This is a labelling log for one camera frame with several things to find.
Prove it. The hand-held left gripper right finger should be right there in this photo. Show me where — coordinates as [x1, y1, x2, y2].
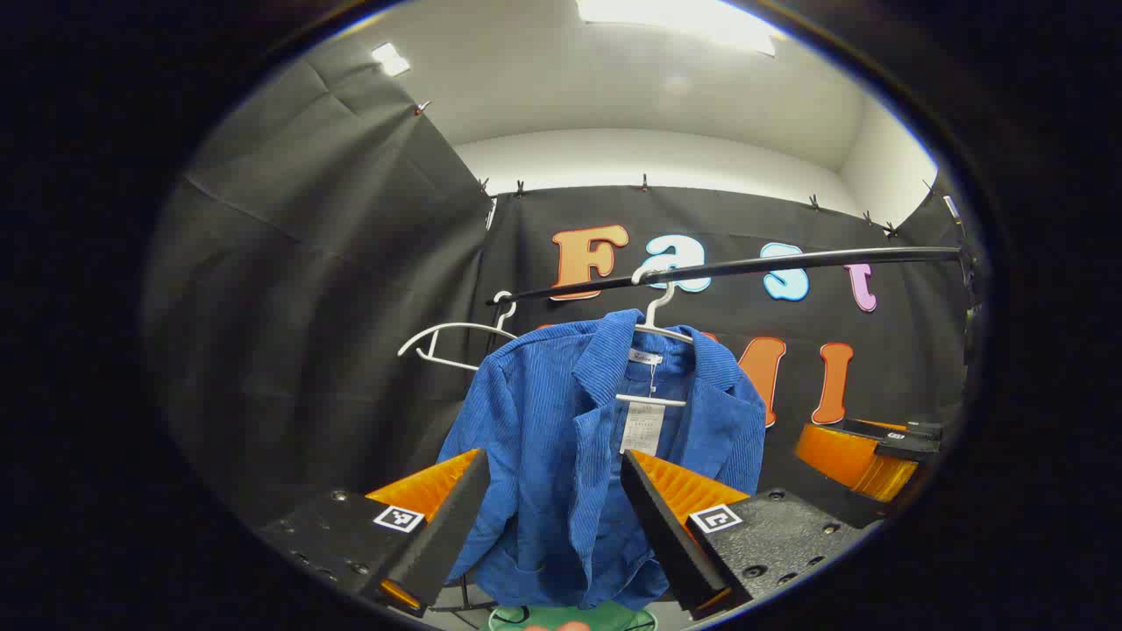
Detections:
[618, 449, 884, 620]

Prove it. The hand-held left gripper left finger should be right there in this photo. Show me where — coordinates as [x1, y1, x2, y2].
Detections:
[261, 447, 492, 618]

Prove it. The green laundry hamper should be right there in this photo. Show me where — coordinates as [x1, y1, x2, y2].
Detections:
[478, 600, 658, 631]

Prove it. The blue corduroy jacket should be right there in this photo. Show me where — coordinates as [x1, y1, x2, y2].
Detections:
[437, 308, 768, 612]

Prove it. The white wire clothes hanger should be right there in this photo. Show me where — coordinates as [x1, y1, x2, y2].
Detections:
[614, 266, 698, 409]
[397, 291, 520, 372]

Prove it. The black metal clothes rack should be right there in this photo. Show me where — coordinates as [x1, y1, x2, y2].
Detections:
[430, 247, 984, 614]

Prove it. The black backdrop cloth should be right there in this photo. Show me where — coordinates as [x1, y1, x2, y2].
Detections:
[145, 35, 983, 544]

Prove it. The row of small black clips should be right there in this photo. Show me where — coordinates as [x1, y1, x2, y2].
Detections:
[414, 101, 934, 239]

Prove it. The large ceiling light panel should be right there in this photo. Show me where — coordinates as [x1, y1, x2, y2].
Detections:
[574, 0, 783, 59]

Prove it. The small ceiling light panel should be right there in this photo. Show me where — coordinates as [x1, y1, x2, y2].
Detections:
[370, 41, 412, 78]

